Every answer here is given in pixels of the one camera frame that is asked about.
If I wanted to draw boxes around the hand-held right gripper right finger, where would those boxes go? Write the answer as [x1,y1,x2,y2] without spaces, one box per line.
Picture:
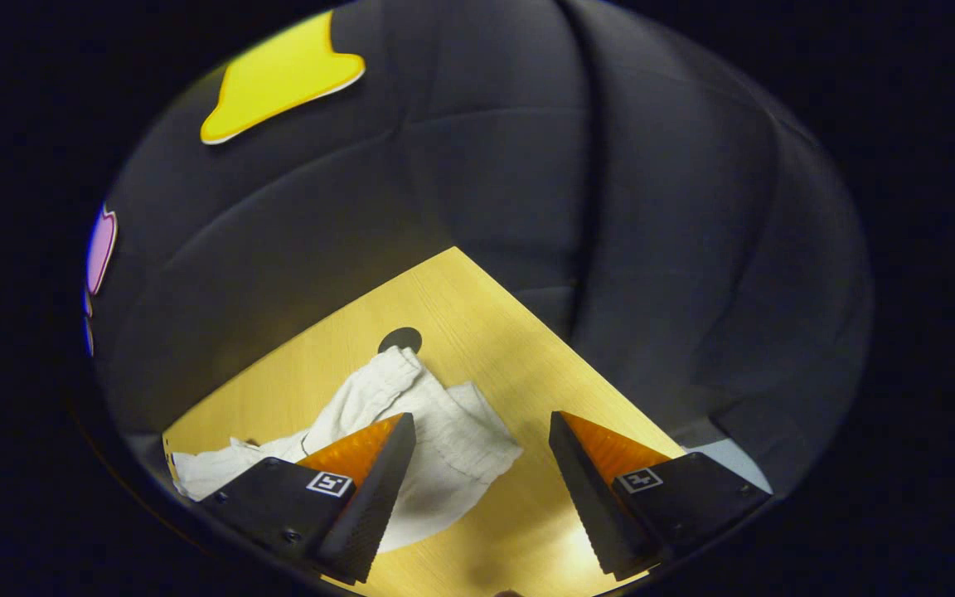
[548,410,774,581]

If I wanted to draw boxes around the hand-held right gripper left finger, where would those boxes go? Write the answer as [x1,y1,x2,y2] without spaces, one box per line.
[196,412,418,585]

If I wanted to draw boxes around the white jeans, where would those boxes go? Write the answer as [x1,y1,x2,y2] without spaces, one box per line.
[171,345,525,555]

